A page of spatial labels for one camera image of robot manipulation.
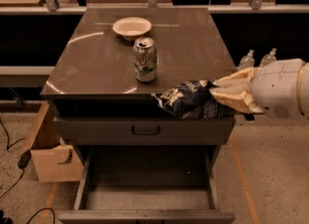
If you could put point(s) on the blue chip bag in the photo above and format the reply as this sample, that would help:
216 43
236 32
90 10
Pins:
192 100

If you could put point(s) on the black drawer handle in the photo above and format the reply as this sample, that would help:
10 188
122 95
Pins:
141 130

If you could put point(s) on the wooden box on floor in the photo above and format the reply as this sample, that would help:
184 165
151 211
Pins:
54 161

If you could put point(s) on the clear sanitizer bottle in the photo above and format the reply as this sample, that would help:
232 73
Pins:
247 61
269 58

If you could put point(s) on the left clear sanitizer bottle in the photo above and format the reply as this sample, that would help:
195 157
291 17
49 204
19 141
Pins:
247 61

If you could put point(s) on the grey drawer cabinet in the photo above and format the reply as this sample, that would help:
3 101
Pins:
94 77

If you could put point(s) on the open grey lower drawer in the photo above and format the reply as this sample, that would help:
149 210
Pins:
147 185

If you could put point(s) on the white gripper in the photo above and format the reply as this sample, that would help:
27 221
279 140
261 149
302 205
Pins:
276 88

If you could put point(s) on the grey upper drawer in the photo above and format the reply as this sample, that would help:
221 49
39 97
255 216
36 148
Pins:
117 131

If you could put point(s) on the green white soda can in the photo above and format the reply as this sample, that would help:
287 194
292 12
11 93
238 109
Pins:
145 59

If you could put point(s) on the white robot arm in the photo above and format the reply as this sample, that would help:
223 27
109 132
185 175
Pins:
279 89

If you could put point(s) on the right clear sanitizer bottle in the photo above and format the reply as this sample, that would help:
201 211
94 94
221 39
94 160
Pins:
269 58

